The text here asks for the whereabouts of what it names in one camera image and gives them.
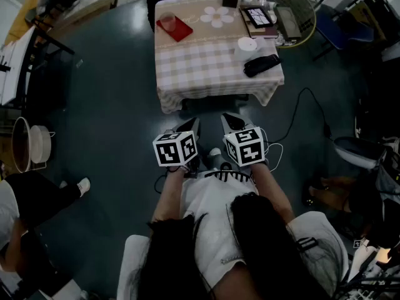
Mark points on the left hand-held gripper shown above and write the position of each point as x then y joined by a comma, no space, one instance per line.
170,152

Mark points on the red rectangular tray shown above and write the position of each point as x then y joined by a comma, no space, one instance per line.
181,31

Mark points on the person's right forearm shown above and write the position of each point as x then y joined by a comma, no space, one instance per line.
272,192

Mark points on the dark green box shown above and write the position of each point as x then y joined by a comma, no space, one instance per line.
287,23

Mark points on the blue chair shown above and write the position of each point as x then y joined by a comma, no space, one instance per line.
340,31

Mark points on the person's white shirt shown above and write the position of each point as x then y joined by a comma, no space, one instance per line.
209,217

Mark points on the beige checked flower tablecloth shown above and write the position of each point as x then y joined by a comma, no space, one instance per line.
203,67

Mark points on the black pouch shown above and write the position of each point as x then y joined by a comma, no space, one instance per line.
261,65

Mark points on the person's left forearm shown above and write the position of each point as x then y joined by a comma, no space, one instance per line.
167,195

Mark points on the person's white shoe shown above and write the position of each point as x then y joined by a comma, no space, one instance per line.
215,151

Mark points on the yellow wooden platform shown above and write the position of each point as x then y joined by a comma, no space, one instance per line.
90,9

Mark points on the framed tablet on books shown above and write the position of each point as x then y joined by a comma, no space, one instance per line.
265,32

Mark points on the pink glass cup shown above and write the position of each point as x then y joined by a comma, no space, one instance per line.
168,22

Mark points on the round white basin stand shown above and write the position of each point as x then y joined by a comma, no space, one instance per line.
34,144

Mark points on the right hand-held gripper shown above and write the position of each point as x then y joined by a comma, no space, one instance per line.
248,148

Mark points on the grey white seat shell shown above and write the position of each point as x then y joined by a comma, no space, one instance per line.
359,152

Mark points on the black claw hair clip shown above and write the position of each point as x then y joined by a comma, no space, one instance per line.
226,174

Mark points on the black picture frame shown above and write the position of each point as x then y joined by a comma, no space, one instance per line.
257,17

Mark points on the white round container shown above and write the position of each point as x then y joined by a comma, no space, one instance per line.
248,47

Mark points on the black metal shelf rack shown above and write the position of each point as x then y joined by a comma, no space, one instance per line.
43,52

